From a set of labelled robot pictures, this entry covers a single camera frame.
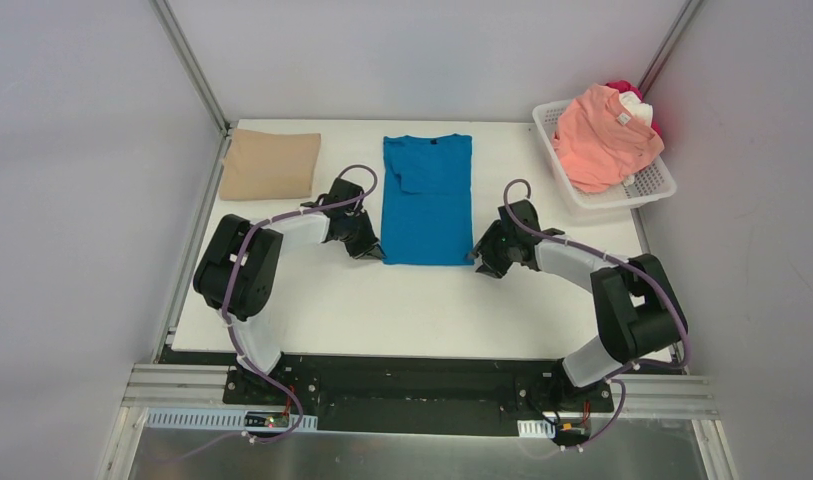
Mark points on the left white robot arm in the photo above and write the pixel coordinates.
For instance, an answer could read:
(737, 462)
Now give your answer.
(237, 272)

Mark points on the aluminium frame rail left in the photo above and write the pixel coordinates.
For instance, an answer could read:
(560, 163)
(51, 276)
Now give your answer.
(184, 52)

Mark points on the aluminium frame rail right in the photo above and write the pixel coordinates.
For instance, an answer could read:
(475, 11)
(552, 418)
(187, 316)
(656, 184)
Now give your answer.
(679, 26)

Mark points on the folded beige t shirt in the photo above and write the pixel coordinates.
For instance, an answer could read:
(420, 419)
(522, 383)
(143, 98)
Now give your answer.
(265, 166)

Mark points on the white garment in basket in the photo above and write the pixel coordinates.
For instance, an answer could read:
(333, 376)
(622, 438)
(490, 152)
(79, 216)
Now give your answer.
(637, 108)

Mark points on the white plastic basket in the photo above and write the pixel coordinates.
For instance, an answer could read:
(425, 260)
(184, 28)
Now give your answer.
(649, 185)

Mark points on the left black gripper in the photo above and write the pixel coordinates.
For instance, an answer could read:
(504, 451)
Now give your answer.
(361, 234)

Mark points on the salmon pink t shirt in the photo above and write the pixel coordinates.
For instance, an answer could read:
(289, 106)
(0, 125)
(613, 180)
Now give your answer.
(598, 142)

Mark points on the aluminium frame rail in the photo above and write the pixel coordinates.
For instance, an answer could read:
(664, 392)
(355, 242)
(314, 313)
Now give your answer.
(184, 52)
(679, 26)

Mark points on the controller board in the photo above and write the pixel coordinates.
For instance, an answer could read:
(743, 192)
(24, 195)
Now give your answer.
(561, 434)
(255, 421)

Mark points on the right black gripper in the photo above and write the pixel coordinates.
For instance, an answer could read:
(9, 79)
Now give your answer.
(492, 250)

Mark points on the magenta garment in basket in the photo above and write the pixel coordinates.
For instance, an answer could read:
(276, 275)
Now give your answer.
(623, 86)

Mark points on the blue t shirt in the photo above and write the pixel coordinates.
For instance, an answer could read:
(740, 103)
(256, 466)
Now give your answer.
(426, 215)

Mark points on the right controller board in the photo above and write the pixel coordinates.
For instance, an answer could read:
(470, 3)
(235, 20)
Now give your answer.
(561, 434)

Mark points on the left controller board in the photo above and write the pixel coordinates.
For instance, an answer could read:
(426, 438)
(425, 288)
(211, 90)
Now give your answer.
(255, 421)

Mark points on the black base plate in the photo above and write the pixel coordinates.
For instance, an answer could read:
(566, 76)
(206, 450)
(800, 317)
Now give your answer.
(397, 395)

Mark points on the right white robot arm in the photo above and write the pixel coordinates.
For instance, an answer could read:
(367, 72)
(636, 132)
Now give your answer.
(636, 310)

